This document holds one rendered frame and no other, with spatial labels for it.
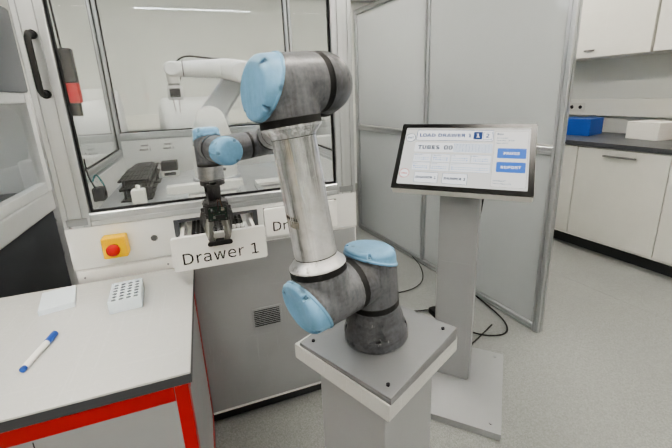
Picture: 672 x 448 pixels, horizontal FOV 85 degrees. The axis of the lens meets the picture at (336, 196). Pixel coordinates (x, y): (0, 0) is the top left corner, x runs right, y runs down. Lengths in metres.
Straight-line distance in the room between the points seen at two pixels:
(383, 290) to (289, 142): 0.37
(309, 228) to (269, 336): 1.03
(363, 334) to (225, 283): 0.77
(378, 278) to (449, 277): 0.95
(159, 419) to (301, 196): 0.62
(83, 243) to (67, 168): 0.25
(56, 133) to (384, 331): 1.12
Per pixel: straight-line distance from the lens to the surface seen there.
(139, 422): 1.05
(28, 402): 1.06
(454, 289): 1.75
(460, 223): 1.62
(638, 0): 3.86
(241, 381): 1.78
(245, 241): 1.25
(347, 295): 0.75
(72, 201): 1.45
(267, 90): 0.64
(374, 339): 0.88
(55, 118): 1.42
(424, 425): 1.12
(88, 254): 1.50
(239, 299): 1.56
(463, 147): 1.56
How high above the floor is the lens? 1.34
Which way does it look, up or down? 15 degrees down
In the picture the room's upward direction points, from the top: 2 degrees counter-clockwise
